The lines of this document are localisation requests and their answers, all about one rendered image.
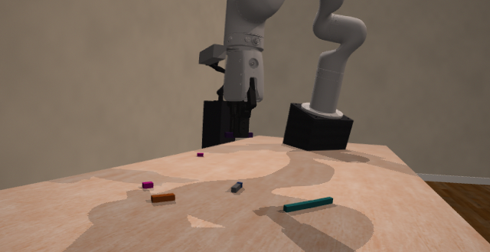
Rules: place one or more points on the turquoise rod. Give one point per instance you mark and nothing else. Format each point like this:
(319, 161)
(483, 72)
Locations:
(307, 204)

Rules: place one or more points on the orange rod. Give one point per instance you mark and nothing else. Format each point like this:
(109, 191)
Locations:
(162, 198)

